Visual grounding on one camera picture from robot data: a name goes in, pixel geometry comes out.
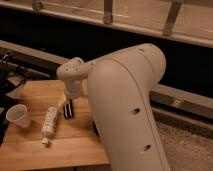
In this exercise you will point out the white paper cup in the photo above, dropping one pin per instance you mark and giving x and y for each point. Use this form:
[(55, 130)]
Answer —
[(18, 115)]

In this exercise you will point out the white tube bottle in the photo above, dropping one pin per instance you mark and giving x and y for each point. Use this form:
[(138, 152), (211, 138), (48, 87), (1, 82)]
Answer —
[(49, 124)]

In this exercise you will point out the black striped eraser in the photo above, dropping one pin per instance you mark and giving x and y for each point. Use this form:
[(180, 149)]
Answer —
[(68, 109)]

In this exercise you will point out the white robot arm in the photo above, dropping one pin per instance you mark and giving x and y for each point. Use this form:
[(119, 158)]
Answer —
[(118, 88)]

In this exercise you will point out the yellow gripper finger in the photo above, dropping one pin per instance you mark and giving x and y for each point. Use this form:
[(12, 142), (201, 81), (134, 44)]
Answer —
[(61, 103)]

